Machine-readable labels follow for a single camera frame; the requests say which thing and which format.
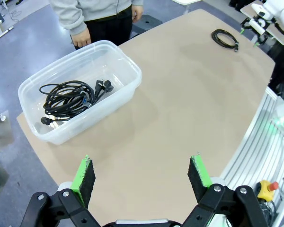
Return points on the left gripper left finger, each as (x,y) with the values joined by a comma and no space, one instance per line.
(80,179)

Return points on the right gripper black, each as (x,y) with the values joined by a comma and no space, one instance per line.
(272,26)

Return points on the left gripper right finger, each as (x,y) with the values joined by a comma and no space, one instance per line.
(201,175)

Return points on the person's right forearm grey sleeve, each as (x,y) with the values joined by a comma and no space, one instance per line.
(68,16)

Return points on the person's left forearm grey sleeve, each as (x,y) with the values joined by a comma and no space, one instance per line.
(137,2)

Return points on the aluminium profile robot base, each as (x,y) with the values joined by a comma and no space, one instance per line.
(251,146)

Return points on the person's left hand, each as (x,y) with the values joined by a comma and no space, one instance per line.
(137,13)

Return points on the person's right hand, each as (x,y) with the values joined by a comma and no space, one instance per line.
(81,40)

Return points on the tan wooden board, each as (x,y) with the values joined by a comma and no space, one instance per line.
(278,35)

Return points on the yellow emergency stop button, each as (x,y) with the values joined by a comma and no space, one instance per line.
(265,191)

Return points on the white table with legs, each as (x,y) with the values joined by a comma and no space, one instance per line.
(187,1)

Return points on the grey mannequin stand base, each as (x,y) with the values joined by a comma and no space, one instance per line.
(0,130)

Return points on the clear plastic storage container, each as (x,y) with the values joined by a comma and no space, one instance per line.
(123,71)

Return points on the person in grey hoodie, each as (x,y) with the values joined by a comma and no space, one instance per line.
(97,9)

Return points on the right wrist camera white housing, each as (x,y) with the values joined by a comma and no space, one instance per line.
(258,24)

